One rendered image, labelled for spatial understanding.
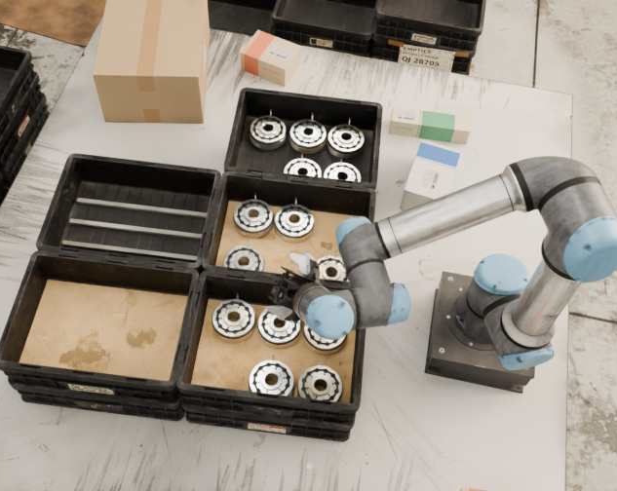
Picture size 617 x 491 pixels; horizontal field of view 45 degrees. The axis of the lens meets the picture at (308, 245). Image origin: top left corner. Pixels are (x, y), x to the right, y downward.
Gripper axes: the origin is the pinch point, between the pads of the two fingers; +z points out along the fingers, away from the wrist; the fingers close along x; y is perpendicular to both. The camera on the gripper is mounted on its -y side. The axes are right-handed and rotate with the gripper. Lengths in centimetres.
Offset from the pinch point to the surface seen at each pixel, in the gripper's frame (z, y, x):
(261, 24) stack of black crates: 167, 6, -84
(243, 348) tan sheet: 13.2, 1.4, 19.5
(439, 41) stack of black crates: 112, -51, -97
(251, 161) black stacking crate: 49, 10, -23
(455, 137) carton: 55, -47, -56
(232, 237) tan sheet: 34.0, 9.8, -2.7
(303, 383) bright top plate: 1.5, -11.6, 20.0
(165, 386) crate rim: 0.7, 17.6, 30.4
